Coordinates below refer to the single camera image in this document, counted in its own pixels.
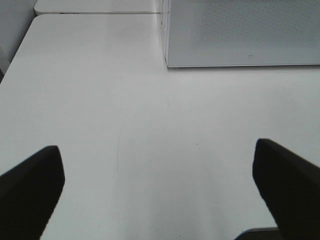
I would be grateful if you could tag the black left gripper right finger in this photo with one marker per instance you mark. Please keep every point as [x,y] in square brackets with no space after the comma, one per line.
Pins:
[290,188]

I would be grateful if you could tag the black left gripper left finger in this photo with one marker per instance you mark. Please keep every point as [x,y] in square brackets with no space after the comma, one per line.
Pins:
[29,193]

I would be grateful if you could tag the white microwave door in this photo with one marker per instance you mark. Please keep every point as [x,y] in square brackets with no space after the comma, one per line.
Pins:
[215,33]

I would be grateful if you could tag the grey left robot arm base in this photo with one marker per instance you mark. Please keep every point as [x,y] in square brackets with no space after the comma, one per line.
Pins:
[263,233]

